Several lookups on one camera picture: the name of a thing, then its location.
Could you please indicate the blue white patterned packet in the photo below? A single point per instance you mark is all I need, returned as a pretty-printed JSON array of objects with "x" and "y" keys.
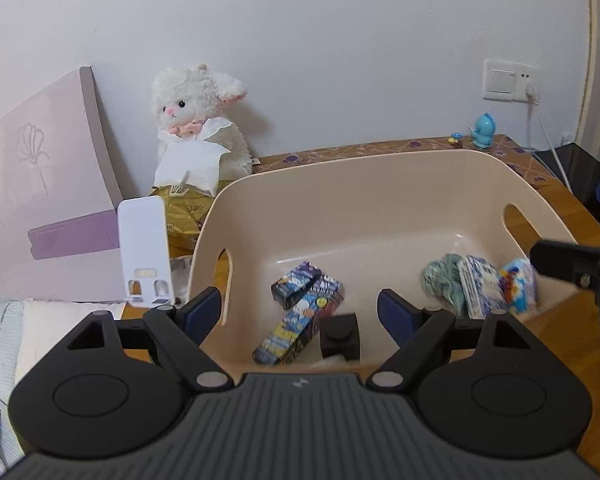
[{"x": 481, "y": 286}]

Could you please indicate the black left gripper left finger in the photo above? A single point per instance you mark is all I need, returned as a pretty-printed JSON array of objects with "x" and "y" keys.
[{"x": 110, "y": 387}]

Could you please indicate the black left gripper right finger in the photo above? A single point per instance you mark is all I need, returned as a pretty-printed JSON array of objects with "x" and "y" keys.
[{"x": 487, "y": 386}]

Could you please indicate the white pillow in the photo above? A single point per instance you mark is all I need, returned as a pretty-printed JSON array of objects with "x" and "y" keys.
[{"x": 45, "y": 323}]

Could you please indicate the white wall socket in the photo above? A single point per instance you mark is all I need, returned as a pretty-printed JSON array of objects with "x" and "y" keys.
[{"x": 511, "y": 81}]

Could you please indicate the blue figurine toy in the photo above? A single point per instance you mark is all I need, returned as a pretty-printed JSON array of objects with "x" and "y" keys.
[{"x": 483, "y": 132}]

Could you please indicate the colourful cartoon character box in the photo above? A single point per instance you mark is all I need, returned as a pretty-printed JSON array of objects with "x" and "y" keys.
[{"x": 294, "y": 332}]

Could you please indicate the beige plastic storage bin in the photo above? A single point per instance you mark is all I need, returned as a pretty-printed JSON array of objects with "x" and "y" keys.
[{"x": 372, "y": 223}]

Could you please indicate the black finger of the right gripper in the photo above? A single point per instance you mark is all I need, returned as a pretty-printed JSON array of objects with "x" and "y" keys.
[{"x": 568, "y": 262}]

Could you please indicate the teal knitted cloth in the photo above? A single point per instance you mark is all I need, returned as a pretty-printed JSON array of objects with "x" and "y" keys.
[{"x": 441, "y": 279}]

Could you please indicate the black small box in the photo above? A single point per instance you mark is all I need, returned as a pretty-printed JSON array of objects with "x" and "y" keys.
[{"x": 339, "y": 336}]

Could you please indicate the blue cartoon tissue pack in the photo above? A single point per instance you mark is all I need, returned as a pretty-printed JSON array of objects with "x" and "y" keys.
[{"x": 517, "y": 281}]

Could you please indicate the white plush lamb toy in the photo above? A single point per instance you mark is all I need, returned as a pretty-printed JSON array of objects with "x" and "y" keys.
[{"x": 199, "y": 145}]

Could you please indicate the small dark cartoon box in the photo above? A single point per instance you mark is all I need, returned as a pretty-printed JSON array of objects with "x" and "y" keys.
[{"x": 290, "y": 288}]

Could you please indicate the white phone stand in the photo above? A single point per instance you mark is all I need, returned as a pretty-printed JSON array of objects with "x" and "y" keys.
[{"x": 144, "y": 252}]

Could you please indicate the pink purple headboard panel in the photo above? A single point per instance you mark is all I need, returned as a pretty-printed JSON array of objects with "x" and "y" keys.
[{"x": 58, "y": 198}]

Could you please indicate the tiny blue mushroom figurine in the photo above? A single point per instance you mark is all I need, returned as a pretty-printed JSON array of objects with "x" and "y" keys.
[{"x": 456, "y": 140}]

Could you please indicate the gold wrapped package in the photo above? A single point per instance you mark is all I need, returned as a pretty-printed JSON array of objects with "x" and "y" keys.
[{"x": 186, "y": 208}]

